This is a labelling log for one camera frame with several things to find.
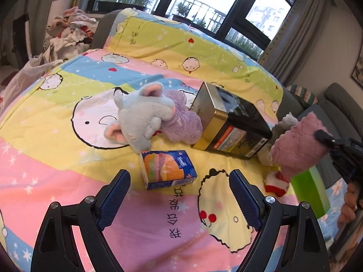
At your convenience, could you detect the grey curtain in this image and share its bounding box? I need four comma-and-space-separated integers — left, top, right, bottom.
257, 0, 343, 85

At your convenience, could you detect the framed wall picture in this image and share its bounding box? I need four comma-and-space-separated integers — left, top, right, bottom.
352, 54, 363, 83

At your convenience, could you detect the pile of clothes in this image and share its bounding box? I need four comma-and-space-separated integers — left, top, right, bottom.
42, 6, 98, 61

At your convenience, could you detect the pink knitted cloth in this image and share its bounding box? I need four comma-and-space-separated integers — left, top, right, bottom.
268, 111, 334, 180

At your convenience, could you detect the white plastic bag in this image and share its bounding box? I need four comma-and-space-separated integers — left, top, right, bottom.
6, 55, 64, 102

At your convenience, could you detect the black and gold tin box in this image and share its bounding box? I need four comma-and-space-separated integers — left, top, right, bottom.
189, 82, 273, 159

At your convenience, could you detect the cartoon printed blanket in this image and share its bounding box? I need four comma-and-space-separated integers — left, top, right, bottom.
0, 7, 341, 272

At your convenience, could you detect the grey cushion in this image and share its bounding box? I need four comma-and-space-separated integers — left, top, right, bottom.
91, 9, 125, 51

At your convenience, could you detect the blue and orange tissue pack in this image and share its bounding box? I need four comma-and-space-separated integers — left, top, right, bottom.
140, 150, 198, 190

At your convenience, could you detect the red and white sock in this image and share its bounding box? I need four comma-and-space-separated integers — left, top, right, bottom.
265, 171, 290, 196

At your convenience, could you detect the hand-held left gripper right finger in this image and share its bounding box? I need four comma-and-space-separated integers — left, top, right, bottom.
229, 169, 331, 272

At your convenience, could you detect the grey elephant plush toy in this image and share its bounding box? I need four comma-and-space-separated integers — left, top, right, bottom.
104, 82, 176, 152

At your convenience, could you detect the striped pillow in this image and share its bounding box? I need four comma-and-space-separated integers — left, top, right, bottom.
293, 85, 318, 108

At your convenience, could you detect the balcony railing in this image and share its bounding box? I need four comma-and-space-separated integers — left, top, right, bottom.
170, 0, 227, 26

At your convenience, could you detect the black framed window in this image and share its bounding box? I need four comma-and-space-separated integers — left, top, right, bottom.
86, 0, 301, 60

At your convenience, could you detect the person's right hand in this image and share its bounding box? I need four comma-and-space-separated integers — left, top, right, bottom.
337, 181, 363, 228

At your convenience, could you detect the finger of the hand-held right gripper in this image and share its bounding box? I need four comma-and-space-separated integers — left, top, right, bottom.
315, 130, 337, 148

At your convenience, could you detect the green box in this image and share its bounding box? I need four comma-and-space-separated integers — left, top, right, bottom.
291, 166, 331, 219

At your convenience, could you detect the grey sofa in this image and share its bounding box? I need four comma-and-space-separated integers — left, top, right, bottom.
276, 83, 363, 189

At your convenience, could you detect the purple plush toy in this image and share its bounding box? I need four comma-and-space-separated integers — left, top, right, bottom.
160, 89, 203, 144

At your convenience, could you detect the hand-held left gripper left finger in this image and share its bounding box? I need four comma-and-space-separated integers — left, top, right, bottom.
31, 169, 131, 272

